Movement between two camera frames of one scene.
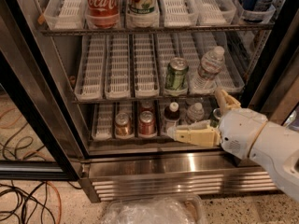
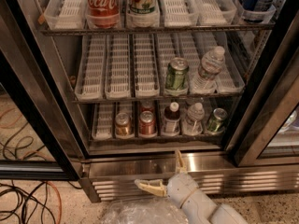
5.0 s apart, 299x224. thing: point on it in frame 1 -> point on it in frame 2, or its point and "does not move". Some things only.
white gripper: (240, 131) -> (181, 186)
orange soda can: (123, 126) does not move
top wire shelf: (158, 30) does not move
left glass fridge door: (38, 138) does not move
